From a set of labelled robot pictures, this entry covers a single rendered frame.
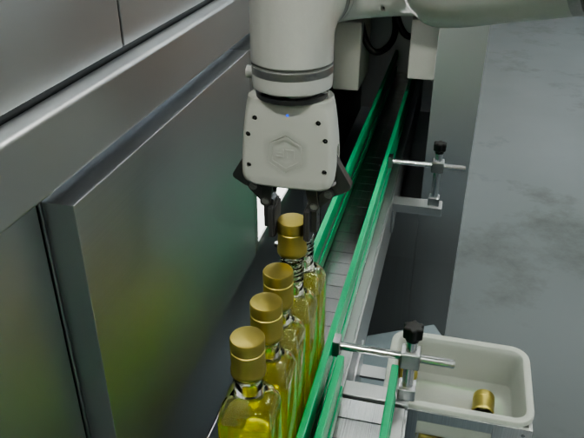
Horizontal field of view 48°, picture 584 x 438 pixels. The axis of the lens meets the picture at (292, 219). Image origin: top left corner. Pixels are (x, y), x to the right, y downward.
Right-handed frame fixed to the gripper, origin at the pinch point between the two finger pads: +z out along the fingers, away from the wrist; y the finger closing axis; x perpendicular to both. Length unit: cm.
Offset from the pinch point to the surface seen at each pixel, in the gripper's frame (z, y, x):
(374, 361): 61, 6, 48
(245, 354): 4.1, 0.3, -19.0
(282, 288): 4.6, 0.7, -7.2
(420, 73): 13, 7, 102
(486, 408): 39, 27, 16
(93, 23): -23.9, -15.0, -11.5
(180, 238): 1.8, -12.1, -4.5
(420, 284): 70, 14, 92
